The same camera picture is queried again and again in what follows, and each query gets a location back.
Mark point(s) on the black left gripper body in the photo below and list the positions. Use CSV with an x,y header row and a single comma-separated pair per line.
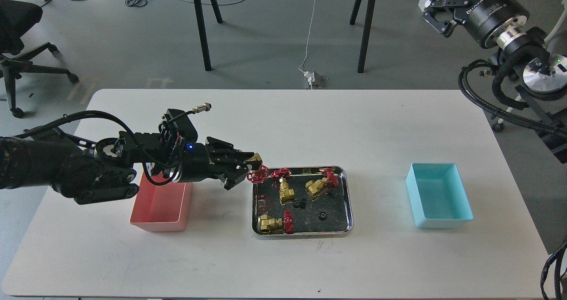
x,y
209,160

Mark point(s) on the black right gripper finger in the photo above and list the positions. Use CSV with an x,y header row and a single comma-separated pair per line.
x,y
445,15

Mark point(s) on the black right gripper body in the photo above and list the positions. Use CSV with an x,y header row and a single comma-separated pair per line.
x,y
494,22

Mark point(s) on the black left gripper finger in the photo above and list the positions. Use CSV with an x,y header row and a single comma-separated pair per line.
x,y
234,177
245,158

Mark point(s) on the brass valve red handle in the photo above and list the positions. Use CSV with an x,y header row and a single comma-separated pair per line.
x,y
267,224
279,182
260,174
315,188

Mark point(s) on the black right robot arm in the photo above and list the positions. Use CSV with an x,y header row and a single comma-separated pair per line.
x,y
476,81

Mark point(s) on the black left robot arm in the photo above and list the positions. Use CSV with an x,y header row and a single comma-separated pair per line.
x,y
94,172

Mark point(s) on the small black gear centre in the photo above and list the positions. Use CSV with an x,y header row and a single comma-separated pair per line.
x,y
299,203

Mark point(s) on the small black gear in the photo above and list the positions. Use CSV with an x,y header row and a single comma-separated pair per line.
x,y
299,203
332,192
322,215

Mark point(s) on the pink plastic box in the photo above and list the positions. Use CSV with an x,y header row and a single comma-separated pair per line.
x,y
161,209

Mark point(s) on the small black gear right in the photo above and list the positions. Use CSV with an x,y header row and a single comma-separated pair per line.
x,y
332,192

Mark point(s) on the small black gear lower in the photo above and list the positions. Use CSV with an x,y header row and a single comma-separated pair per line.
x,y
322,215

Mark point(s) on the light blue plastic box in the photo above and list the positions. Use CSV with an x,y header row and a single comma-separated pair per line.
x,y
437,196

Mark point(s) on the metal tray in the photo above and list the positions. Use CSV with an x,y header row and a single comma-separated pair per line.
x,y
265,200

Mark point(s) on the black table leg right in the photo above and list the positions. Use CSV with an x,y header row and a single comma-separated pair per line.
x,y
369,15

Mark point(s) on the black table leg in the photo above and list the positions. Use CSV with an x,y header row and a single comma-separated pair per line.
x,y
369,15
202,29

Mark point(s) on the white power adapter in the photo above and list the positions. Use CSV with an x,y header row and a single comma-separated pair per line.
x,y
313,80

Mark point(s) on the black table leg left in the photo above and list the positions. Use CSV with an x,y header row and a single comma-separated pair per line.
x,y
202,29

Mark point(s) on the black office chair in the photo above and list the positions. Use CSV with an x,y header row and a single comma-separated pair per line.
x,y
17,18

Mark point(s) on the brass valve red handle bottom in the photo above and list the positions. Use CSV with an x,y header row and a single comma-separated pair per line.
x,y
267,224

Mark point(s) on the brass valve red handle top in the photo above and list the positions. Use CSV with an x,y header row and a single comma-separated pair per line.
x,y
279,182

